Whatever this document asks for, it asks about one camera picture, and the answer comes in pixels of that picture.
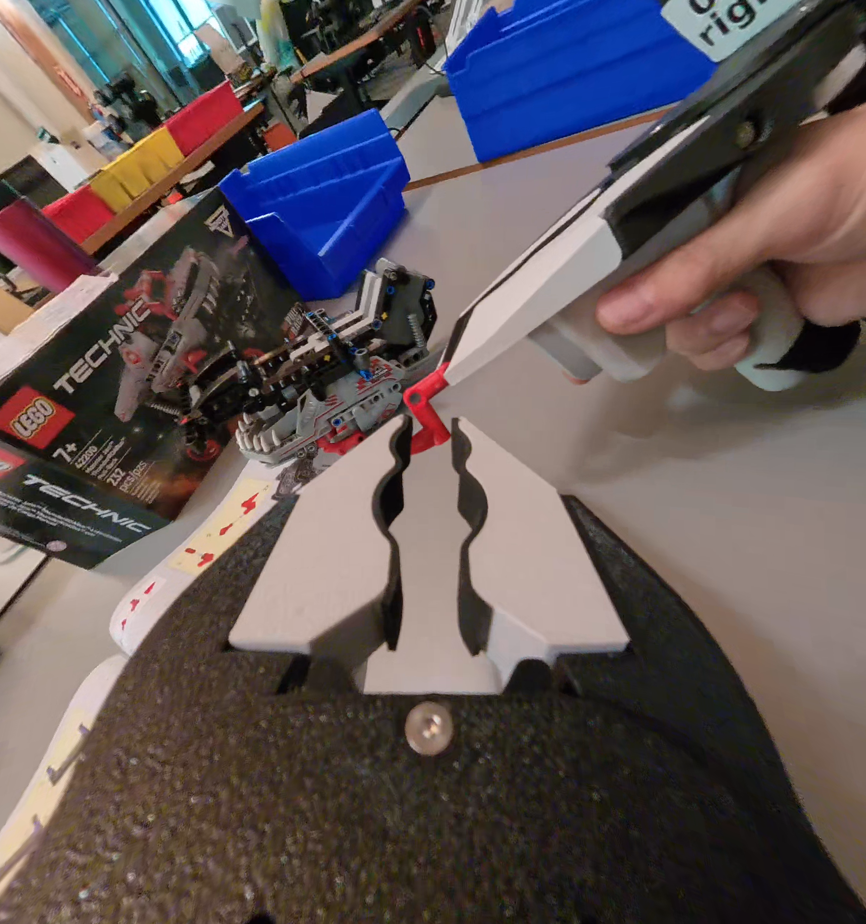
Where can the large glass window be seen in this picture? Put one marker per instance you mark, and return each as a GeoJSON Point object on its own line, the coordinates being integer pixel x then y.
{"type": "Point", "coordinates": [166, 25]}

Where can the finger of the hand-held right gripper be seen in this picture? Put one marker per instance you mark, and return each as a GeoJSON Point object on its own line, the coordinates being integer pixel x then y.
{"type": "Point", "coordinates": [548, 289]}
{"type": "Point", "coordinates": [534, 247]}

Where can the red plastic bin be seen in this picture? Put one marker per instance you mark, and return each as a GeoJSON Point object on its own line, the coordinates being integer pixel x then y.
{"type": "Point", "coordinates": [79, 215]}
{"type": "Point", "coordinates": [206, 115]}

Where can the yellow plastic bin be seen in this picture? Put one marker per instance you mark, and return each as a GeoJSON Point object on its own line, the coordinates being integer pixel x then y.
{"type": "Point", "coordinates": [137, 170]}

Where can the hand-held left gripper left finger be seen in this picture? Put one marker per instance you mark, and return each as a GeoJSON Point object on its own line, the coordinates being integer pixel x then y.
{"type": "Point", "coordinates": [310, 577]}

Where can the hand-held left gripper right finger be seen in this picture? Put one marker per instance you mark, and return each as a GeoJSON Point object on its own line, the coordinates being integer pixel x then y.
{"type": "Point", "coordinates": [548, 577]}

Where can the red toy connector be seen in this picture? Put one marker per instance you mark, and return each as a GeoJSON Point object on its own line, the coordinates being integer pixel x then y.
{"type": "Point", "coordinates": [426, 404]}

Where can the blue plastic bin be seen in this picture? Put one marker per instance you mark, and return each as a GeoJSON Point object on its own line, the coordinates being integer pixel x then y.
{"type": "Point", "coordinates": [317, 209]}
{"type": "Point", "coordinates": [577, 79]}

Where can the grey desk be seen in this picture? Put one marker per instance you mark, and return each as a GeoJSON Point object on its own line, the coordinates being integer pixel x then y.
{"type": "Point", "coordinates": [693, 505]}

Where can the maroon cylinder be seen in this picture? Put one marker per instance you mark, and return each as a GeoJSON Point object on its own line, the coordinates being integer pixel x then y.
{"type": "Point", "coordinates": [36, 242]}

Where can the instruction booklet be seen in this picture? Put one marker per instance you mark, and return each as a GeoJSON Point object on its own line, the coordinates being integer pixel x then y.
{"type": "Point", "coordinates": [187, 563]}

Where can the toy vehicle model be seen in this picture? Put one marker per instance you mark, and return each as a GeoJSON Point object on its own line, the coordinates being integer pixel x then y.
{"type": "Point", "coordinates": [332, 375]}

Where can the dark toy set box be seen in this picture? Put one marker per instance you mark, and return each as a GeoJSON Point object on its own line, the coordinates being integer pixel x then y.
{"type": "Point", "coordinates": [115, 404]}

